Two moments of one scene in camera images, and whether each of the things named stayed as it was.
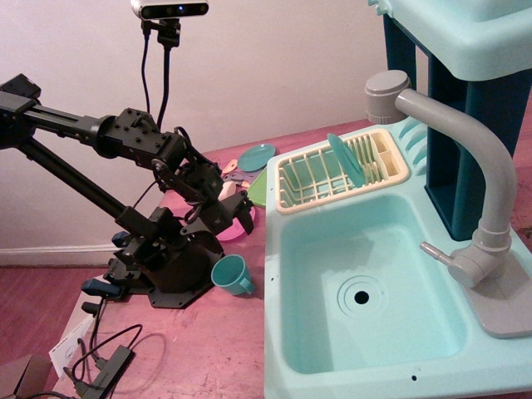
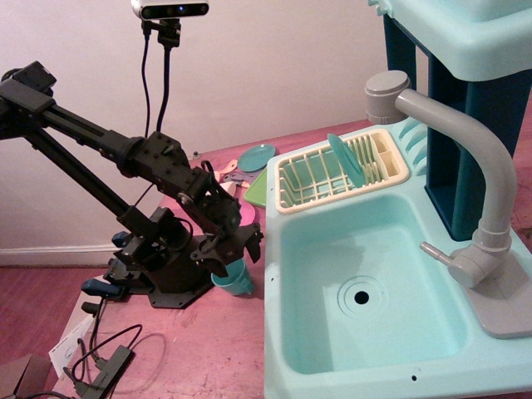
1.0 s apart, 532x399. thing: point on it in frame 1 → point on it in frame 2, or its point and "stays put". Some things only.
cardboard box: [24, 377] stays put
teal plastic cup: [231, 274] stays put
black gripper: [217, 216] → [214, 252]
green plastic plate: [258, 190] stays put
